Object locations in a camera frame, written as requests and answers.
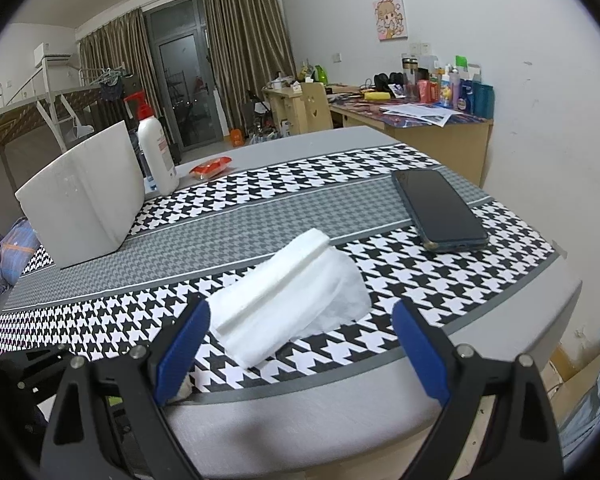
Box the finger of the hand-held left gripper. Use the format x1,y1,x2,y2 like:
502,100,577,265
10,345,76,403

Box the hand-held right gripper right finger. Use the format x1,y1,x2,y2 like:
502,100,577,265
391,300,566,480

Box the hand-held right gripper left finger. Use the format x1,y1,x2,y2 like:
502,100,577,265
39,297,213,480

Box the white tissue pack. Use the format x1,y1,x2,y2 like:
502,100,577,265
206,228,372,368

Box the white foam box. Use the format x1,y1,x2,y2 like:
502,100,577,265
15,120,146,270

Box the blue star quilt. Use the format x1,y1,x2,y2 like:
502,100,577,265
0,217,42,286

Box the dark smartphone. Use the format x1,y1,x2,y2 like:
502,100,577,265
391,168,490,254

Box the cardboard box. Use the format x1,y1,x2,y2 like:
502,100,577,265
547,342,600,401

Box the light blue denim cloth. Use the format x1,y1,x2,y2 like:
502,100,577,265
555,322,600,461

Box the houndstooth tablecloth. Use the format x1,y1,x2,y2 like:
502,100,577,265
0,126,583,471

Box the red snack packet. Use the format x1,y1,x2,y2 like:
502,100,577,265
189,156,233,181

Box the white red pump bottle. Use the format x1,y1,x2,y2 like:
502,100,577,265
124,91,180,196

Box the wooden desk with printed mat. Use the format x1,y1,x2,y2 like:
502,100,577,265
330,95,495,188

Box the white printed papers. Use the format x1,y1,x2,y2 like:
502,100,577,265
380,102,466,127

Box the white hanging bag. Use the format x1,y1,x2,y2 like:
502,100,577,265
70,120,98,141

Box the grey metal bunk bed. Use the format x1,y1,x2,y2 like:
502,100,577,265
0,82,81,196

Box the row of toiletry bottles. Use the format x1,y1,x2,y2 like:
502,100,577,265
400,52,496,116

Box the wooden chair with smiley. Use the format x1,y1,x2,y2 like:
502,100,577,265
300,81,335,136

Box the wooden desk with drawers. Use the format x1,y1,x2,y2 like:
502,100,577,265
261,84,306,138

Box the dark hanging clothes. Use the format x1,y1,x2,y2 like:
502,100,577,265
100,80,126,103

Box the black bag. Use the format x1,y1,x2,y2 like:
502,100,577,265
372,72,406,91

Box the glass balcony door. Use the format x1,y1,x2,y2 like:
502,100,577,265
144,0,226,151

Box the brown curtain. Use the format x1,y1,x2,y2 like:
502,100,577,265
77,7,153,111
201,0,297,136

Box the white air conditioner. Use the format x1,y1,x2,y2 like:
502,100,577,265
32,42,73,65

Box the cartoon wall poster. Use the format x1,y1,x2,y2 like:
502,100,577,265
372,0,410,42

